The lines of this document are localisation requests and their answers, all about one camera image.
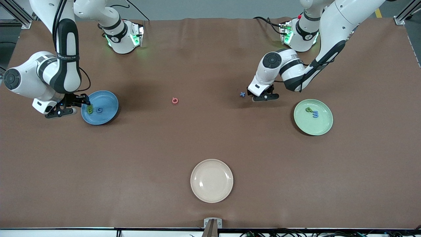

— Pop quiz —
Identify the black base cable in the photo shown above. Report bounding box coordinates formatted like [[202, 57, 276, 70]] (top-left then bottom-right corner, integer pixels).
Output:
[[110, 0, 150, 22], [253, 16, 284, 35]]

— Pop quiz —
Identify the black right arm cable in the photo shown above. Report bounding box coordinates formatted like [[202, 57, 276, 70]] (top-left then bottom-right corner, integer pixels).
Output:
[[53, 0, 92, 94]]

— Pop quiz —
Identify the silver camera mount bracket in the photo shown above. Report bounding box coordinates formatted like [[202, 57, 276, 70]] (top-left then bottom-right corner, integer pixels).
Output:
[[202, 218, 223, 237]]

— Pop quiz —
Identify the brown table mat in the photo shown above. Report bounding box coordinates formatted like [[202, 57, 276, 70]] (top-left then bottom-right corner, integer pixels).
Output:
[[0, 16, 421, 229]]

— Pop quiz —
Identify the white table edge rail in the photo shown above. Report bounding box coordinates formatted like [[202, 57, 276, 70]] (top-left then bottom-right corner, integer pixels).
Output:
[[0, 227, 421, 237]]

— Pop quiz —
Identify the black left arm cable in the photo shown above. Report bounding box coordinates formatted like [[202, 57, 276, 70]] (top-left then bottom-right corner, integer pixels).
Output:
[[275, 26, 359, 92]]

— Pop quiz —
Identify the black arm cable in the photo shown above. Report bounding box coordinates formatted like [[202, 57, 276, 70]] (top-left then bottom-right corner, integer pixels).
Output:
[[275, 26, 359, 92], [53, 0, 92, 94]]

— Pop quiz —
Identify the black right base cable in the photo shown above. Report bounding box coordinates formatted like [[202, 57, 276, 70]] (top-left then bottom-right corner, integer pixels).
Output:
[[110, 0, 150, 22]]

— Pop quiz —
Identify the beige plate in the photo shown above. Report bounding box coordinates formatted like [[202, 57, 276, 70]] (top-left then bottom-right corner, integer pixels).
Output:
[[190, 159, 234, 203]]

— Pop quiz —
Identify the green plate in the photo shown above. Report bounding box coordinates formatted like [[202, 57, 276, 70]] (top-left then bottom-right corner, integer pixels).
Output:
[[294, 99, 334, 136]]

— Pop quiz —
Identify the aluminium frame profile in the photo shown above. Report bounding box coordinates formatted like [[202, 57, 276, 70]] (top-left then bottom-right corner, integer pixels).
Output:
[[394, 0, 421, 25], [0, 0, 40, 29]]

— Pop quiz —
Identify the blue plate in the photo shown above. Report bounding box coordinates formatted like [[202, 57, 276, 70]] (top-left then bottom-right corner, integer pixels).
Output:
[[81, 90, 119, 125]]

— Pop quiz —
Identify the black left base cable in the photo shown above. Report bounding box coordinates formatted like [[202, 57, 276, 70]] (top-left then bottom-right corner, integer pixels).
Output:
[[253, 16, 284, 35]]

